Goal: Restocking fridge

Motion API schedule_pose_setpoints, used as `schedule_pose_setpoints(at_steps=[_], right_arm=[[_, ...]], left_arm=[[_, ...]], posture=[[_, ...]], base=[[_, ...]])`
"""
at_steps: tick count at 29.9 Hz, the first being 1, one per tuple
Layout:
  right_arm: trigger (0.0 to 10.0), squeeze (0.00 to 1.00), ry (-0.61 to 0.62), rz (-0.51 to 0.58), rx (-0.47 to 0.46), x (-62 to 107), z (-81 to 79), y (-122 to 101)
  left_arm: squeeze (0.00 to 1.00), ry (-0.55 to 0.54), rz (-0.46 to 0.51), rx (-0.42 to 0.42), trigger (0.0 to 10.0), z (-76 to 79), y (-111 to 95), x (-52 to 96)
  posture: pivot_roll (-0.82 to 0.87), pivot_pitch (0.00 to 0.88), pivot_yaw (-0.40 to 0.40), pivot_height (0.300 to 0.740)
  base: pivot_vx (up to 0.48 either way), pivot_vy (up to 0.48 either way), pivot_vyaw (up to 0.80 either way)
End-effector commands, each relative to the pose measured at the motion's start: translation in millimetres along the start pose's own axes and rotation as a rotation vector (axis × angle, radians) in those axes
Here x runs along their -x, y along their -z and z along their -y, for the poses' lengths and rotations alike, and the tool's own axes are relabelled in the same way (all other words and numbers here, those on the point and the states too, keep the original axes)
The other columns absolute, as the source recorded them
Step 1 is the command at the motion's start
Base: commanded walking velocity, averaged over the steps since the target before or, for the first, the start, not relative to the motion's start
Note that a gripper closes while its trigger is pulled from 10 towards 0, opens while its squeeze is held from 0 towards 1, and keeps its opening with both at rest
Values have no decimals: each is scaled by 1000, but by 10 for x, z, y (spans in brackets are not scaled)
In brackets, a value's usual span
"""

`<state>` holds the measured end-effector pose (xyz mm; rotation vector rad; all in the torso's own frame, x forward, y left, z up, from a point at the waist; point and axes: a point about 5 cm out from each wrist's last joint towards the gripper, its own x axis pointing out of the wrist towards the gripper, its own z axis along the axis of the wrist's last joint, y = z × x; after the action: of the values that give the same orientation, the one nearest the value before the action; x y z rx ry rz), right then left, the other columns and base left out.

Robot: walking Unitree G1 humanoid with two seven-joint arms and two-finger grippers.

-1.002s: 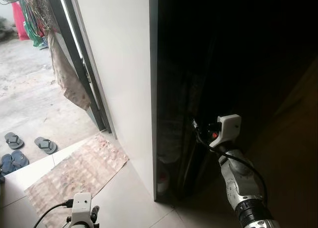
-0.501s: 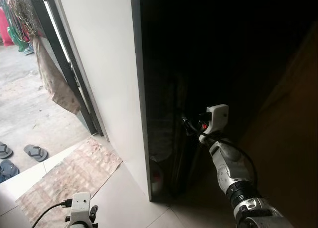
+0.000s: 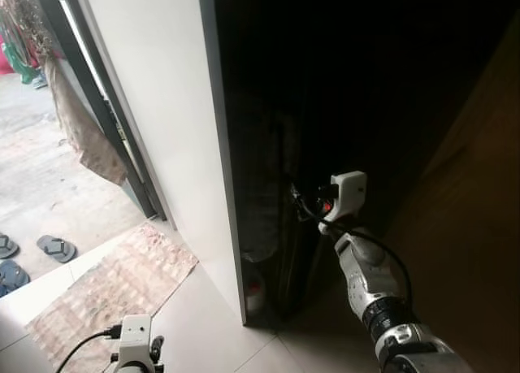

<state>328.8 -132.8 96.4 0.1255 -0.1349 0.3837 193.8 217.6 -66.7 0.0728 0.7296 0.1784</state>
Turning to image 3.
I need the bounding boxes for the white plastic jug red cap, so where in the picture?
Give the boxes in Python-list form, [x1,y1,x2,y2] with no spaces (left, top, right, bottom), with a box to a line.
[242,259,269,315]

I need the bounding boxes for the patterned floor mat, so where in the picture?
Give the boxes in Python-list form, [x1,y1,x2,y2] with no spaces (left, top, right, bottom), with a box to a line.
[23,222,199,373]

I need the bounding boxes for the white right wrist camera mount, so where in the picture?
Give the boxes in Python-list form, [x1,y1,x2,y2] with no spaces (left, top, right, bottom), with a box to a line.
[319,171,369,236]

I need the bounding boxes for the grey slipper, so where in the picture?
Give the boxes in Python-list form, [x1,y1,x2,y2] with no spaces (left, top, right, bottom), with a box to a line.
[36,234,79,265]
[0,232,20,261]

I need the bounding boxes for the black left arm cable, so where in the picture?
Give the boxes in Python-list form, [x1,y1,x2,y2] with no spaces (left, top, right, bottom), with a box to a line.
[55,327,123,373]

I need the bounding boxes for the colourful hanging clothes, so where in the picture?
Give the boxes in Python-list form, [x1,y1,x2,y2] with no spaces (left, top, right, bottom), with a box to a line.
[0,0,48,89]

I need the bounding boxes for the beige patterned hanging cloth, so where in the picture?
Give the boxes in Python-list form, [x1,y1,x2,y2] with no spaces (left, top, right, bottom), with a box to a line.
[42,54,131,187]

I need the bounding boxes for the blue slipper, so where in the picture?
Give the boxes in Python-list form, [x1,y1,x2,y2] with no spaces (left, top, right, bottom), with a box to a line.
[0,259,32,298]

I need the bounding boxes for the dark sliding door frame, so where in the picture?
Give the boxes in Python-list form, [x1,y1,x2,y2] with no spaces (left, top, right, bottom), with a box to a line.
[31,0,169,222]

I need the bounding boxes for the black fridge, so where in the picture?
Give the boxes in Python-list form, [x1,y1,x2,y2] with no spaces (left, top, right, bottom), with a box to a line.
[199,0,520,329]

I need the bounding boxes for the brown wooden cupboard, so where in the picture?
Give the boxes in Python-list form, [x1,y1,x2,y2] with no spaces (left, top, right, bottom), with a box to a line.
[382,15,520,373]

